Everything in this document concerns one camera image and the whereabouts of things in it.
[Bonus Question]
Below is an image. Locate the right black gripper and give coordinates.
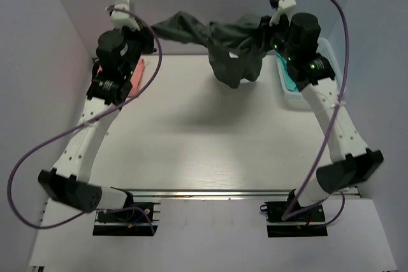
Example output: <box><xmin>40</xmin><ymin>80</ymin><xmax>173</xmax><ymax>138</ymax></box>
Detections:
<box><xmin>250</xmin><ymin>12</ymin><xmax>296</xmax><ymax>62</ymax></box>

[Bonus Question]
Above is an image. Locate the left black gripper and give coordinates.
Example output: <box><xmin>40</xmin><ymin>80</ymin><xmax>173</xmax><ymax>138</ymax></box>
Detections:
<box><xmin>118</xmin><ymin>20</ymin><xmax>157</xmax><ymax>78</ymax></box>

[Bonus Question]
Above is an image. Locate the dark grey t-shirt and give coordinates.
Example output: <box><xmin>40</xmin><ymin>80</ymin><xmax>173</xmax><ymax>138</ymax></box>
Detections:
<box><xmin>152</xmin><ymin>11</ymin><xmax>266</xmax><ymax>89</ymax></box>

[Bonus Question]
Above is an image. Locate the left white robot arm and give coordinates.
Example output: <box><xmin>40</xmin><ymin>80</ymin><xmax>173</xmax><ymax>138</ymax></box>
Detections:
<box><xmin>38</xmin><ymin>27</ymin><xmax>154</xmax><ymax>220</ymax></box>

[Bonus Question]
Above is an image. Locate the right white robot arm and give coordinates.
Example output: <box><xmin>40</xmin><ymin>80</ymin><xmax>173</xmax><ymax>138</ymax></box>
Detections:
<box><xmin>257</xmin><ymin>13</ymin><xmax>384</xmax><ymax>220</ymax></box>

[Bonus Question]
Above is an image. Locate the folded pink t-shirt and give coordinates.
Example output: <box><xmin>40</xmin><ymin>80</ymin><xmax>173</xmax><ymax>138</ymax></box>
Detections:
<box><xmin>90</xmin><ymin>59</ymin><xmax>145</xmax><ymax>98</ymax></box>

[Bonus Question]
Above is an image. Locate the teal t-shirt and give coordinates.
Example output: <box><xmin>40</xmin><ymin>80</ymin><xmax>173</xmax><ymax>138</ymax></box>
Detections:
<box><xmin>276</xmin><ymin>53</ymin><xmax>299</xmax><ymax>92</ymax></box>

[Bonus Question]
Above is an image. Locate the white plastic basket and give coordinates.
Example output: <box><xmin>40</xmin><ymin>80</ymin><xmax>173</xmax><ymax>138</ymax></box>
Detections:
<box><xmin>276</xmin><ymin>37</ymin><xmax>343</xmax><ymax>111</ymax></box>

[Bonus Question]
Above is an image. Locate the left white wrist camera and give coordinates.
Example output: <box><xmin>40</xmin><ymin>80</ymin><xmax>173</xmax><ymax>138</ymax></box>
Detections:
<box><xmin>106</xmin><ymin>0</ymin><xmax>140</xmax><ymax>31</ymax></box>

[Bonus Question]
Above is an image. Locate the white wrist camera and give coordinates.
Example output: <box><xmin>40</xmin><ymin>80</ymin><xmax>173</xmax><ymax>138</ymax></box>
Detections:
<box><xmin>269</xmin><ymin>0</ymin><xmax>296</xmax><ymax>27</ymax></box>
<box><xmin>106</xmin><ymin>0</ymin><xmax>140</xmax><ymax>31</ymax></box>

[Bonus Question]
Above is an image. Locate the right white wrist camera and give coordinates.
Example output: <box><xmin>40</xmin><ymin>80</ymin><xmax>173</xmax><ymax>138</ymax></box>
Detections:
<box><xmin>269</xmin><ymin>0</ymin><xmax>296</xmax><ymax>27</ymax></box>

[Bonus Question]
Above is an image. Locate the aluminium rail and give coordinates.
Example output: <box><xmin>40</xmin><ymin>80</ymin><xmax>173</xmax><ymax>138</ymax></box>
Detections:
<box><xmin>127</xmin><ymin>189</ymin><xmax>289</xmax><ymax>199</ymax></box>

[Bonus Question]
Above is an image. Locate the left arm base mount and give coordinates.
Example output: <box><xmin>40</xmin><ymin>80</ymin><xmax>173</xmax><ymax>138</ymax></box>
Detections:
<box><xmin>92</xmin><ymin>190</ymin><xmax>160</xmax><ymax>237</ymax></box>

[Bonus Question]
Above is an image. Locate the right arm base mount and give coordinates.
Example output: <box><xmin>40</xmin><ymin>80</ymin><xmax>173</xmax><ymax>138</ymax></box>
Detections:
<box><xmin>259</xmin><ymin>190</ymin><xmax>328</xmax><ymax>238</ymax></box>

